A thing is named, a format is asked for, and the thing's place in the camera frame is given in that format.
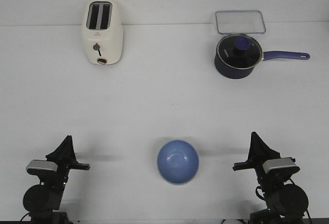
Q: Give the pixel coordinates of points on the clear plastic container lid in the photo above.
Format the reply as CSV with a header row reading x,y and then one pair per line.
x,y
240,21

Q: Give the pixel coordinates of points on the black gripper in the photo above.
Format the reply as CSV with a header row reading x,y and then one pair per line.
x,y
261,152
65,151

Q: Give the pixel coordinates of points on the dark blue saucepan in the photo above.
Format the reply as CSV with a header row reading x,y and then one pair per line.
x,y
233,72

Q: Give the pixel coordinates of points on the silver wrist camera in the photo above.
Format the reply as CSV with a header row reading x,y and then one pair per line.
x,y
37,167
281,163

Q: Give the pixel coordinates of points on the white two-slot toaster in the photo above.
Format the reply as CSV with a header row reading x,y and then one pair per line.
x,y
102,32

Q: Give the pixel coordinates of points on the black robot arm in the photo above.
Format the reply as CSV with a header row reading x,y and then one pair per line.
x,y
42,201
285,201

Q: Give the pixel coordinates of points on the blue bowl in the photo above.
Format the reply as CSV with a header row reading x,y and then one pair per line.
x,y
177,162

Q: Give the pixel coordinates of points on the glass pot lid blue knob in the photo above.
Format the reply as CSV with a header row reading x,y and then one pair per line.
x,y
239,50

